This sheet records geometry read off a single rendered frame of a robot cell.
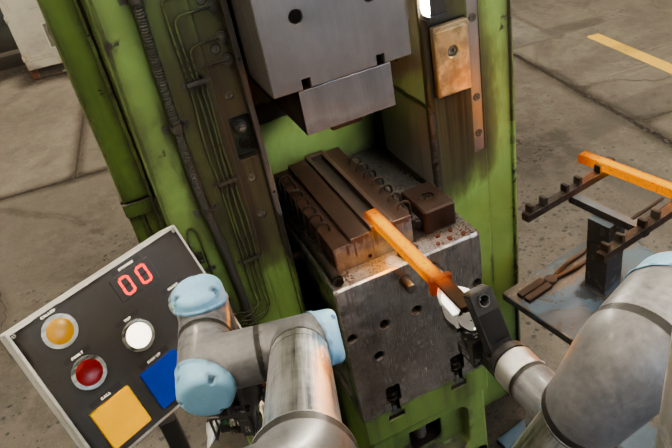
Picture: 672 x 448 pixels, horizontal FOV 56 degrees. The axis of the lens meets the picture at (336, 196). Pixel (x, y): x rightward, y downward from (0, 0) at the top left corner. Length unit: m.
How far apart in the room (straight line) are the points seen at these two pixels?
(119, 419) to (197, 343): 0.37
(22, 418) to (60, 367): 1.74
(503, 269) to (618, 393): 1.27
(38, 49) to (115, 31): 5.51
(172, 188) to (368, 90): 0.46
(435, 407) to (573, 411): 1.10
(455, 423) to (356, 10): 1.27
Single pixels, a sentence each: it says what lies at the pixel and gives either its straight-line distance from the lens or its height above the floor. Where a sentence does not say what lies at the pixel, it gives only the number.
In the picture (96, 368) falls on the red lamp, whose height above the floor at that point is 1.09.
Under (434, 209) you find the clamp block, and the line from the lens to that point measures 1.51.
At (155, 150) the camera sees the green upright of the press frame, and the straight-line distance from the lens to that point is 1.36.
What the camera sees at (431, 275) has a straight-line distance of 1.26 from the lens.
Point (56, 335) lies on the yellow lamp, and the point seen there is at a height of 1.16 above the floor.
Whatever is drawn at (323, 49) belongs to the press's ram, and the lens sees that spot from 1.23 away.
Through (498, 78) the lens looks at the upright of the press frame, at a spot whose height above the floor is 1.17.
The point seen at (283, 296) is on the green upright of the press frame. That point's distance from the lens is 1.63.
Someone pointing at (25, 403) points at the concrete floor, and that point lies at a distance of 2.96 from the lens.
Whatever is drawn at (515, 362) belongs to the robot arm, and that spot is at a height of 1.03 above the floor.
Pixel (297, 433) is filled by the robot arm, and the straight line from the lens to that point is 0.51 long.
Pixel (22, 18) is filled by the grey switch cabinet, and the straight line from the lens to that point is 6.71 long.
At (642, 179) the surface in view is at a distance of 1.67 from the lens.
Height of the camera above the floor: 1.83
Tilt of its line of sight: 32 degrees down
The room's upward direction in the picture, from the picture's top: 11 degrees counter-clockwise
